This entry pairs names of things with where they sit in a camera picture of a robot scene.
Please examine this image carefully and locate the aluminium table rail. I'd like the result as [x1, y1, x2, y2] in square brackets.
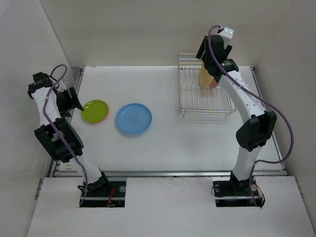
[34, 66, 288, 200]

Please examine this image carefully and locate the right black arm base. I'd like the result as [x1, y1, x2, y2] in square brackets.
[211, 177, 266, 208]

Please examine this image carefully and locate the orange plastic plate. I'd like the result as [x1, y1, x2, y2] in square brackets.
[91, 104, 109, 123]

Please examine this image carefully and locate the pink plastic plate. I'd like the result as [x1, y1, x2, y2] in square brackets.
[209, 77, 218, 88]

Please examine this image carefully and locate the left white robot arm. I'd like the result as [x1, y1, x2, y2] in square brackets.
[28, 72, 113, 197]

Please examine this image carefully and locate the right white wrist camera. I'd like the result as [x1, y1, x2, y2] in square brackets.
[217, 27, 234, 48]

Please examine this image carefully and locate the green plastic plate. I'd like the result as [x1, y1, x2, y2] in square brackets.
[81, 100, 109, 123]

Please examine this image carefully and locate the yellow plastic plate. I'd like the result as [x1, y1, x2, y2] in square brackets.
[199, 64, 213, 88]

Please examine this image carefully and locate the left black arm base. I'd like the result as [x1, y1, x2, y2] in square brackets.
[79, 179, 126, 208]

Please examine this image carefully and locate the blue plastic plate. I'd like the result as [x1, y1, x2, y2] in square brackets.
[115, 103, 152, 136]

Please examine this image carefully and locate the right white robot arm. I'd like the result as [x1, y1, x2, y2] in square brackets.
[196, 35, 277, 195]

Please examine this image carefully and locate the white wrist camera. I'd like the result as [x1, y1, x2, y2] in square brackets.
[56, 80, 67, 92]
[217, 27, 234, 48]

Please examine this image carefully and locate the metal wire dish rack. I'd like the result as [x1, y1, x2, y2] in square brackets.
[178, 53, 237, 119]

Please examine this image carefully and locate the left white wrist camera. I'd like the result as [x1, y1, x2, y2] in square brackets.
[56, 80, 67, 92]

